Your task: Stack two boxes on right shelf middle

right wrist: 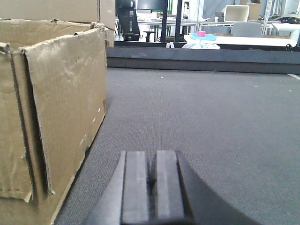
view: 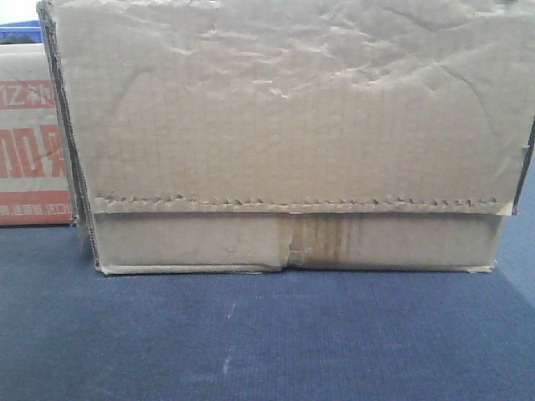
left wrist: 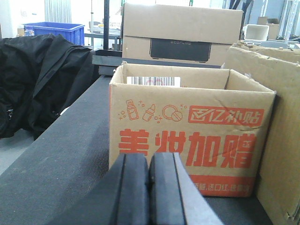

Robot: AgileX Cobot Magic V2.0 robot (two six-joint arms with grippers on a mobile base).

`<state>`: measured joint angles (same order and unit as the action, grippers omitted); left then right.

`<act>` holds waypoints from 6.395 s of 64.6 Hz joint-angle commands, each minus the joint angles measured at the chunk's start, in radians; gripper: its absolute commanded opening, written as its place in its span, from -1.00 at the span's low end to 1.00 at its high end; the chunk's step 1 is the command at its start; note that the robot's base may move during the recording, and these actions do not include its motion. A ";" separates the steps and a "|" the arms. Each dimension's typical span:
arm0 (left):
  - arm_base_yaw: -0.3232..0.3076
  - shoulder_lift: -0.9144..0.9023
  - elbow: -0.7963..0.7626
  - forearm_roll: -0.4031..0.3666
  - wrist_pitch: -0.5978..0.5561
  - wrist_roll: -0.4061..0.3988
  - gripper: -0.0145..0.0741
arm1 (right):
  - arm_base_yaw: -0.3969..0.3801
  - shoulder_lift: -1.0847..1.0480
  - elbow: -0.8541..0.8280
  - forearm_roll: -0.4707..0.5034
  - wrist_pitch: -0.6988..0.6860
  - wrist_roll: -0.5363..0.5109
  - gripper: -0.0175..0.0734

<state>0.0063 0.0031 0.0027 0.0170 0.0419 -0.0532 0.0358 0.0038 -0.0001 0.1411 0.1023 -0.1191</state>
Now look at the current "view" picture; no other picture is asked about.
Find large plain brown cardboard box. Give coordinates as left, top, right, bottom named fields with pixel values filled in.
left=37, top=1, right=534, bottom=275

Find cardboard box with red print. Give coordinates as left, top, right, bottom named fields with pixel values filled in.
left=1, top=43, right=73, bottom=226

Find blue plastic bin far left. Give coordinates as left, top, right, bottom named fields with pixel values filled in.
left=1, top=19, right=43, bottom=44

